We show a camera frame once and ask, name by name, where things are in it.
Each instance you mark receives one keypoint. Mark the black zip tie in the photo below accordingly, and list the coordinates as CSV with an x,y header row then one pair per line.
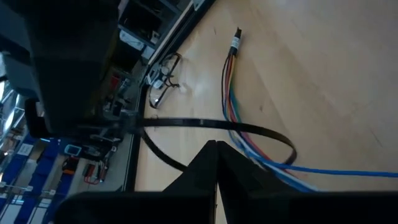
x,y
217,124

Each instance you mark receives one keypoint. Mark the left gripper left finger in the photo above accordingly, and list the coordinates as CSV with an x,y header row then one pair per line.
x,y
140,208

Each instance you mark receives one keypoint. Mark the clear safety glasses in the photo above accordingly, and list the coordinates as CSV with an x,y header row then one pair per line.
x,y
154,102

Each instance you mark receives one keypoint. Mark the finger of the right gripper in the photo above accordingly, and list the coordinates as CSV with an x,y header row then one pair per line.
x,y
74,62

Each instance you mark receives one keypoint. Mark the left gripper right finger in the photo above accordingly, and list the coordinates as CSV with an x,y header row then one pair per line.
x,y
311,210

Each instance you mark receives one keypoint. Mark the blue storage bins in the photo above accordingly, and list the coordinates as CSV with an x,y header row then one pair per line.
x,y
46,168

